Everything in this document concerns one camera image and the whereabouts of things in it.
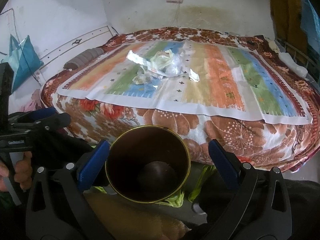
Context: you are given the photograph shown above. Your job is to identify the person's left hand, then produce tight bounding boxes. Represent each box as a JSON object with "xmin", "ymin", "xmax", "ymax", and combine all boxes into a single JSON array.
[{"xmin": 0, "ymin": 152, "xmax": 33, "ymax": 192}]

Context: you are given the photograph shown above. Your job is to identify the pink cloth pile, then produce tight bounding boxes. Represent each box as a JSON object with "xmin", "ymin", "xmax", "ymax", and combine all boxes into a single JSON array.
[{"xmin": 19, "ymin": 89, "xmax": 45, "ymax": 112}]

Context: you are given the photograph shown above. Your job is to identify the yellow clear plastic wrapper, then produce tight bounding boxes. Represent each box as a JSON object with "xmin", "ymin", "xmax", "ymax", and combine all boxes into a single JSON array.
[{"xmin": 132, "ymin": 70, "xmax": 159, "ymax": 89}]

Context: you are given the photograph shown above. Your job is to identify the small silver sachet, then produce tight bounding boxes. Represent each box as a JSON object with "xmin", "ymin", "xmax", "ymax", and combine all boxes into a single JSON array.
[{"xmin": 189, "ymin": 69, "xmax": 200, "ymax": 82}]

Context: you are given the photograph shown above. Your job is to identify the white foam pieces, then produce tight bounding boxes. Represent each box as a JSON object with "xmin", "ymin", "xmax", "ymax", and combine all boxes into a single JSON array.
[{"xmin": 278, "ymin": 52, "xmax": 308, "ymax": 79}]

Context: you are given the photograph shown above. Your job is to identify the dark round trash bin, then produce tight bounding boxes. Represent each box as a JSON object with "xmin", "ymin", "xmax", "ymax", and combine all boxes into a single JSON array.
[{"xmin": 105, "ymin": 125, "xmax": 191, "ymax": 204}]

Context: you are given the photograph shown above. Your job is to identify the blue patterned curtain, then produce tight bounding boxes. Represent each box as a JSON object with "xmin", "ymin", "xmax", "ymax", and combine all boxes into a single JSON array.
[{"xmin": 300, "ymin": 0, "xmax": 319, "ymax": 54}]

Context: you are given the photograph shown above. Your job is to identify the clear plastic bag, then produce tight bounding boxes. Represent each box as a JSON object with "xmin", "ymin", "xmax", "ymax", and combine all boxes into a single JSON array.
[{"xmin": 163, "ymin": 54, "xmax": 185, "ymax": 77}]

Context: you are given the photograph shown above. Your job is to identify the white bed headboard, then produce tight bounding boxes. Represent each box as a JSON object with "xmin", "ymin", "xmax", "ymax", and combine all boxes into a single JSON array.
[{"xmin": 35, "ymin": 25, "xmax": 118, "ymax": 85}]

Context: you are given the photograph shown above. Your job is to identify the striped colourful woven mat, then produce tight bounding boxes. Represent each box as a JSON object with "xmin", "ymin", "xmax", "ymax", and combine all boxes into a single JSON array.
[{"xmin": 57, "ymin": 41, "xmax": 312, "ymax": 125}]

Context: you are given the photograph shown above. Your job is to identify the teal tote bag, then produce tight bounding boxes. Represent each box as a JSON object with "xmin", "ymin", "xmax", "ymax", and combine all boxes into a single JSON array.
[{"xmin": 1, "ymin": 35, "xmax": 43, "ymax": 92}]

